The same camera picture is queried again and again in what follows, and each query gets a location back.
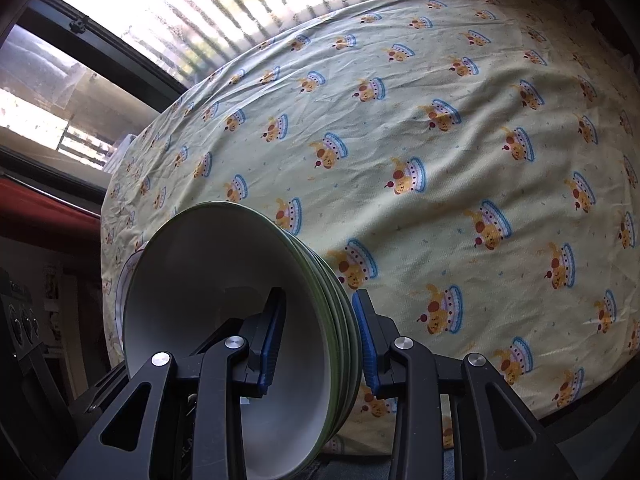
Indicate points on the white plastic chair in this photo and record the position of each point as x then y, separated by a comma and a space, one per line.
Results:
119, 156

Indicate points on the yellow printed tablecloth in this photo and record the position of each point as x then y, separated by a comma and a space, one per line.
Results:
425, 135

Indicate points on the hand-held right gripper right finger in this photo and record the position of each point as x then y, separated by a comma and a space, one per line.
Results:
365, 345

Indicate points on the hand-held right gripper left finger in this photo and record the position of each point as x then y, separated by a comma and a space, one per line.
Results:
270, 345

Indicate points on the balcony railing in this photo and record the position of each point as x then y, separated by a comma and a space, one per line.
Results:
225, 10

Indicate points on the dark window frame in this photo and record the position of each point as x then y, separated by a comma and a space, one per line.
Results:
115, 50

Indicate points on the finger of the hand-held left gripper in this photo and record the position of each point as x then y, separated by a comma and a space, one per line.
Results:
97, 387

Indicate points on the wall poster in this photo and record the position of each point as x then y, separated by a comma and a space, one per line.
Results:
54, 285

